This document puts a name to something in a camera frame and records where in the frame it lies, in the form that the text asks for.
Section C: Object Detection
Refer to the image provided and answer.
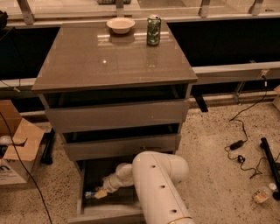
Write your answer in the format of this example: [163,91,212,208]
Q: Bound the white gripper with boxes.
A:
[94,174,123,200]

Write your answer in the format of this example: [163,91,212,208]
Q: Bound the silver blue redbull can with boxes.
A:
[84,188,100,200]

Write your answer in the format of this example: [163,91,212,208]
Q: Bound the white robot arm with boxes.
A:
[94,151,195,224]

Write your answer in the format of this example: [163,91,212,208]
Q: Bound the grey open bottom drawer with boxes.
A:
[68,157,146,224]

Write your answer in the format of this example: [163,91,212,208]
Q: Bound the grey middle drawer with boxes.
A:
[64,134,181,161]

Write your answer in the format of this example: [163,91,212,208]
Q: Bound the grey top drawer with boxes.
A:
[45,100,189,133]

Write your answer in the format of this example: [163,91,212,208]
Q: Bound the grey drawer cabinet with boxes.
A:
[31,20,199,224]

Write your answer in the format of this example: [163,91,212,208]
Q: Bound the green soda can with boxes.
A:
[146,15,161,46]

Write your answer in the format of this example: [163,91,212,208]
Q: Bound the black stand leg left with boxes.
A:
[40,129,55,165]

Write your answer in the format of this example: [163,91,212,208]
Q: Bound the black stand leg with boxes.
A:
[260,137,280,200]
[40,129,55,165]

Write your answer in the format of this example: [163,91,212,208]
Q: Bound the brown cardboard box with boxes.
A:
[0,100,45,185]

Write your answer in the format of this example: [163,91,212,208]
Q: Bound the clear plastic bottle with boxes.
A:
[252,183,277,204]

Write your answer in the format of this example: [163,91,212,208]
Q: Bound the white ceramic bowl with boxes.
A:
[107,17,135,34]

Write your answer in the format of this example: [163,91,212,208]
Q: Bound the black stand leg right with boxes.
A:
[260,137,280,200]

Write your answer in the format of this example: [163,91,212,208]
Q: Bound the black cable on left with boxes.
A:
[0,111,54,224]

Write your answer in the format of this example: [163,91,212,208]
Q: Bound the black power adapter with cable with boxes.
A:
[224,76,268,178]

